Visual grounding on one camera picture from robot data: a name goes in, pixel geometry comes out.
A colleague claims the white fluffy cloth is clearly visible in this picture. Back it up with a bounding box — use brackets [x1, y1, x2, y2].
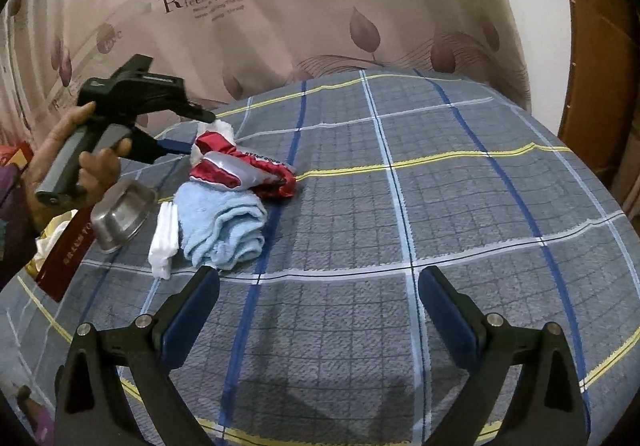
[190, 120, 235, 166]

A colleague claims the white sock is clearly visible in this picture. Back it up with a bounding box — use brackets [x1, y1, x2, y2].
[148, 202, 179, 280]

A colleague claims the light blue towel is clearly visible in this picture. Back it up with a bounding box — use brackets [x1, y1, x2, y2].
[174, 181, 268, 271]

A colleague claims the stainless steel bowl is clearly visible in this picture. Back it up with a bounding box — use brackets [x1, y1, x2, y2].
[90, 178, 157, 254]

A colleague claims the person left hand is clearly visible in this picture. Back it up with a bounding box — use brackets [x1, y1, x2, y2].
[22, 102, 131, 233]

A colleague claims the grey plaid bed sheet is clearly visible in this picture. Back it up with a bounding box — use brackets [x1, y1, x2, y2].
[0, 67, 640, 446]

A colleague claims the red satin pouch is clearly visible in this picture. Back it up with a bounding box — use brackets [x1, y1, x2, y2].
[190, 132, 296, 199]

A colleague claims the red gold tin box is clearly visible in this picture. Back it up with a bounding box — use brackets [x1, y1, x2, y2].
[25, 209, 96, 303]

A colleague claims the orange yellow cardboard box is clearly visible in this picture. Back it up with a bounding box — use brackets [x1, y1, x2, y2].
[0, 141, 34, 171]

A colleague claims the beige leaf print curtain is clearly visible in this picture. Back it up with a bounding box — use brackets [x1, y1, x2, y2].
[1, 0, 530, 145]

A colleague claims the brown wooden door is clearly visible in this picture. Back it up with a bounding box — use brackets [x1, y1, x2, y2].
[552, 0, 640, 222]

